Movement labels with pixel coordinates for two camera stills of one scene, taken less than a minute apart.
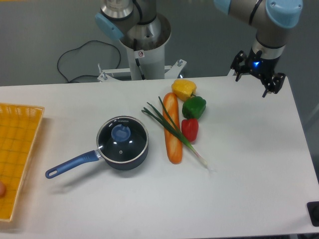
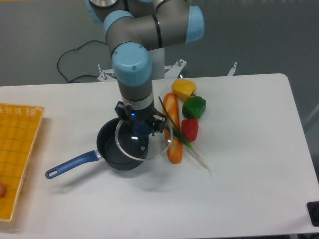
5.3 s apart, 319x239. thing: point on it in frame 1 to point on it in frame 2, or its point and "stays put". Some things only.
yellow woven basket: x=19 y=125 stays put
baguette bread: x=174 y=142 stays put
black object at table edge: x=313 y=208 stays put
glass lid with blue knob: x=122 y=139 to x=134 y=139
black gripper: x=263 y=67 to x=124 y=111
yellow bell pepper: x=183 y=89 stays put
